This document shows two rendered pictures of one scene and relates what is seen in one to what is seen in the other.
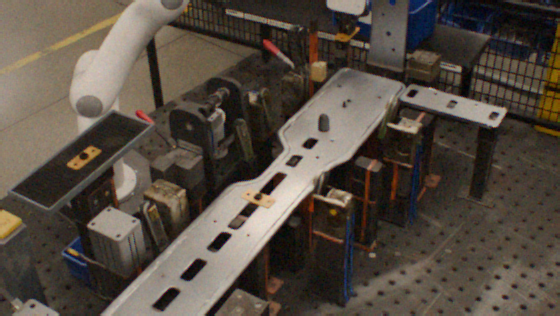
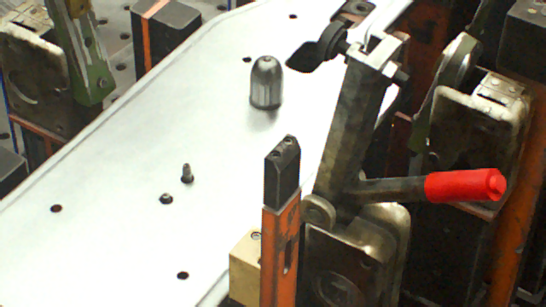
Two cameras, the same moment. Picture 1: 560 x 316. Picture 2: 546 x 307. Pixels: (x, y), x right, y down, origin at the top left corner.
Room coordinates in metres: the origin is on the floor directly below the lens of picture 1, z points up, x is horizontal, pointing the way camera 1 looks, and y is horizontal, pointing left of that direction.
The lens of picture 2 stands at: (2.36, -0.35, 1.65)
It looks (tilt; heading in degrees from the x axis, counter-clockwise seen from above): 44 degrees down; 174
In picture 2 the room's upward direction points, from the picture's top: 2 degrees clockwise
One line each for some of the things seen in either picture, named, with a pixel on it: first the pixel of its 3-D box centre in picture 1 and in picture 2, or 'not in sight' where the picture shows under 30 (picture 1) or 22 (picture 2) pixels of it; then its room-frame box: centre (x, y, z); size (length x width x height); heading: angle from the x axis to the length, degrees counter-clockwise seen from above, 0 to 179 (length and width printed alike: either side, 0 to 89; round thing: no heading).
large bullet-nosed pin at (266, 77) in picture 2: (323, 123); (266, 84); (1.62, -0.28, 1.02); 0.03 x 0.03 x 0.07
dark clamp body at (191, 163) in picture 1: (190, 213); not in sight; (1.45, 0.10, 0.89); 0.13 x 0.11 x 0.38; 53
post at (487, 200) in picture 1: (483, 159); not in sight; (1.62, -0.75, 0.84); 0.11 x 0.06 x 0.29; 53
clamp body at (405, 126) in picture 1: (399, 173); (64, 153); (1.55, -0.49, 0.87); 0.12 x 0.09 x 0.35; 53
